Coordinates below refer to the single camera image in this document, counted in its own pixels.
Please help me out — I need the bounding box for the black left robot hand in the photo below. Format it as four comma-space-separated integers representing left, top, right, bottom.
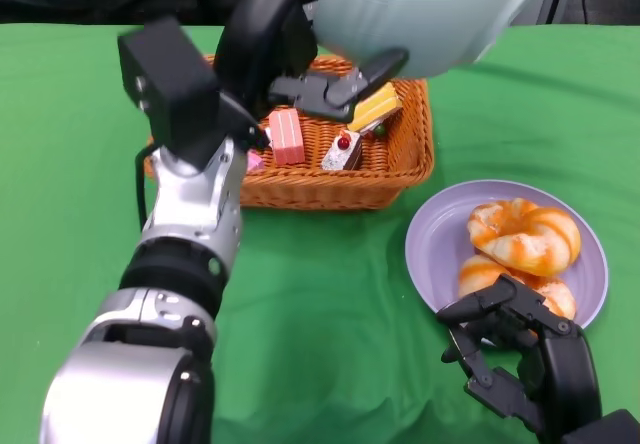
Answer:
212, 0, 411, 124

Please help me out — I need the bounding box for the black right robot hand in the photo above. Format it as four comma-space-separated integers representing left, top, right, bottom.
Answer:
436, 273, 604, 438

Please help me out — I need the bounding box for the salmon pink cake slice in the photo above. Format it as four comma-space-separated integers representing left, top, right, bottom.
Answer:
268, 108, 306, 167

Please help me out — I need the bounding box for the orange striped croissant bread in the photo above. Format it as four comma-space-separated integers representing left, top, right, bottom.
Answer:
458, 254, 577, 321

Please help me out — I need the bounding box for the yellow cake slice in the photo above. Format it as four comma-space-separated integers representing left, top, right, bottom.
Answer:
347, 82, 404, 135

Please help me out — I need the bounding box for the dark chocolate cake piece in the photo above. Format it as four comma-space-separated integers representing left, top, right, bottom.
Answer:
320, 130, 364, 172

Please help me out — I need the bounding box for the orange striped ring bread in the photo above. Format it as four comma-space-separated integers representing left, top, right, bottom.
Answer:
467, 197, 583, 278

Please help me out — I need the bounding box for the grey round bowl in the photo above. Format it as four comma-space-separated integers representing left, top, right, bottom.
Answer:
314, 0, 557, 81

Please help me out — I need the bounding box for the orange wicker basket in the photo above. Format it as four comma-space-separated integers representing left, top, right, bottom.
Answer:
143, 53, 435, 211

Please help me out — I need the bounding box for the lavender round plate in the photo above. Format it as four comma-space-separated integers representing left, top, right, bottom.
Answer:
404, 179, 610, 333

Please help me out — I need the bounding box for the green tablecloth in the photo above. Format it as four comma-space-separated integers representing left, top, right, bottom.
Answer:
0, 22, 640, 444

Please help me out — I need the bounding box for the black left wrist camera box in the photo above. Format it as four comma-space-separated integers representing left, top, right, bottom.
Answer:
117, 17, 269, 171

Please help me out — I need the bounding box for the black left wrist camera cable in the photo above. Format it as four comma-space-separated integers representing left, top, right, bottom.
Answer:
133, 144, 154, 231

